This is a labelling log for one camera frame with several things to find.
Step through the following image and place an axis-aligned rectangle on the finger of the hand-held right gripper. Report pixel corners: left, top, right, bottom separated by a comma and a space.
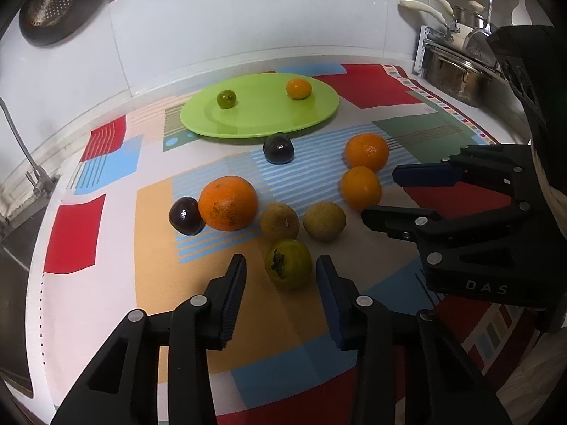
392, 144, 533, 207
360, 204, 532, 249

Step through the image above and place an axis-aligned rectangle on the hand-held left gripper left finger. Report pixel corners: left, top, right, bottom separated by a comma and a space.
51, 254, 248, 425

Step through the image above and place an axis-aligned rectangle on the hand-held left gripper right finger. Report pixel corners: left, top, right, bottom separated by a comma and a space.
315, 254, 515, 425

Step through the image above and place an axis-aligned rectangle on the medium orange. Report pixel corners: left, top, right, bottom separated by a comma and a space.
344, 133, 390, 172
340, 166, 382, 211

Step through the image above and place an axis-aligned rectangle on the green persimmon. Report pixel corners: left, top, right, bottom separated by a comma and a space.
265, 238, 313, 292

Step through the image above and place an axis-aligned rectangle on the round brown fruit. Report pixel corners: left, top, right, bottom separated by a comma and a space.
303, 201, 347, 243
260, 203, 301, 242

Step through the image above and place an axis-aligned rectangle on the dark purple plum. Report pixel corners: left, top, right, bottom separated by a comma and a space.
263, 133, 295, 165
168, 197, 207, 236

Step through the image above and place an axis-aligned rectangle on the large speckled orange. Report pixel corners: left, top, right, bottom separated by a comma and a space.
198, 176, 259, 232

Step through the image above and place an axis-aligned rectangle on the small orange tangerine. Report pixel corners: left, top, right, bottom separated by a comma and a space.
286, 78, 312, 100

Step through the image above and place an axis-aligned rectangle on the green plate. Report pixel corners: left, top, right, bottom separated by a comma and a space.
180, 73, 341, 139

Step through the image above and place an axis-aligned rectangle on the colourful patterned mat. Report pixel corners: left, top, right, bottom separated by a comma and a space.
42, 63, 550, 425

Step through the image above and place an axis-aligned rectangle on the large steel pot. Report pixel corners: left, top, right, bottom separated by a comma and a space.
423, 42, 494, 108

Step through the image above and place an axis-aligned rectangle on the white dish rack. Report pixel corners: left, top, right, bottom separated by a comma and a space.
414, 24, 444, 78

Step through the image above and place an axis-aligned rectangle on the hanging metal ladle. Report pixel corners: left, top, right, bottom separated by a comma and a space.
463, 0, 498, 54

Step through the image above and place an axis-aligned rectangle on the white spatula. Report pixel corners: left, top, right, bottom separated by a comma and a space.
511, 0, 532, 26

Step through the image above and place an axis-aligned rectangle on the steel sink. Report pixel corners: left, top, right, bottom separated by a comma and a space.
0, 212, 45, 399

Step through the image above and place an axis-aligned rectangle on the metal faucet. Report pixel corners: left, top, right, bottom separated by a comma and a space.
0, 97, 60, 198

